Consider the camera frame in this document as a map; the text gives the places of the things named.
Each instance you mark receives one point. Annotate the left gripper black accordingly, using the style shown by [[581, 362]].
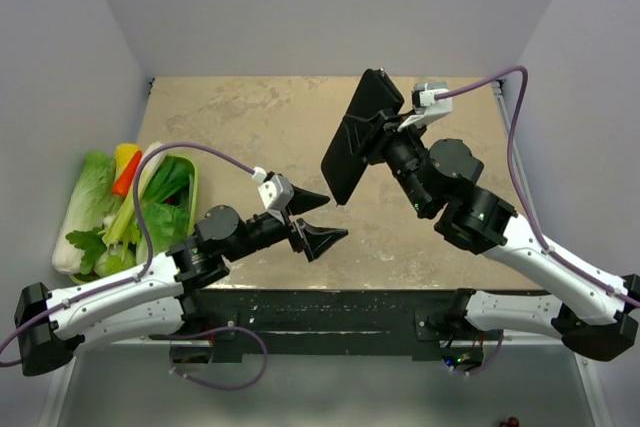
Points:
[[315, 239]]

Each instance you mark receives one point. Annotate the aluminium frame rail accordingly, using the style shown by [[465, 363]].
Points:
[[505, 112]]

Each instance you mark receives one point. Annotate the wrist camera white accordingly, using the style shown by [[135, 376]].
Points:
[[275, 190], [427, 109]]

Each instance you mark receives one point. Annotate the white green leek toy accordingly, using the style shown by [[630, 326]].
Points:
[[118, 226]]

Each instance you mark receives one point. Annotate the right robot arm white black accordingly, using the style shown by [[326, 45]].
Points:
[[442, 186]]

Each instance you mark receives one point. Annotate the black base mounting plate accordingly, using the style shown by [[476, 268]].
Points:
[[406, 323]]

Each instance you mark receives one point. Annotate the black zip tool case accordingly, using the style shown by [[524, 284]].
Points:
[[375, 101]]

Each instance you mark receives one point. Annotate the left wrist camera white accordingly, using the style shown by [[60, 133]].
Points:
[[275, 190]]

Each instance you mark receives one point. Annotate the napa cabbage toy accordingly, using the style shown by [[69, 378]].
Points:
[[89, 204]]

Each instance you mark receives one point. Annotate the yellow pepper toy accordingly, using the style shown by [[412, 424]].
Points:
[[127, 157]]

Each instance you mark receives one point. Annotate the green vegetable basket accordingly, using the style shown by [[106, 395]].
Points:
[[186, 200]]

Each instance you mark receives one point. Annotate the dark green bok choy toy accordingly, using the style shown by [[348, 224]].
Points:
[[171, 179]]

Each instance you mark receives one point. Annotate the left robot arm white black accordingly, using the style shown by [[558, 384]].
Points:
[[53, 326]]

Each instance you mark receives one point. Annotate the round green cabbage toy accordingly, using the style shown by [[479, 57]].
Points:
[[115, 260]]

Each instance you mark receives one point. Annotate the parsley leaf toy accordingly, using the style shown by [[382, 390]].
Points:
[[91, 245]]

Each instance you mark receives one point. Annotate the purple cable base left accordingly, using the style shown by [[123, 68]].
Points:
[[210, 335]]

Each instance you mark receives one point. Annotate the orange carrot toy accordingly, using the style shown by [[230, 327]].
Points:
[[121, 189]]

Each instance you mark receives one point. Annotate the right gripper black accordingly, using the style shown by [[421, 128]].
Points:
[[362, 132]]

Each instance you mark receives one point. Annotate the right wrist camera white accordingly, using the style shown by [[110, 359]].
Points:
[[427, 109]]

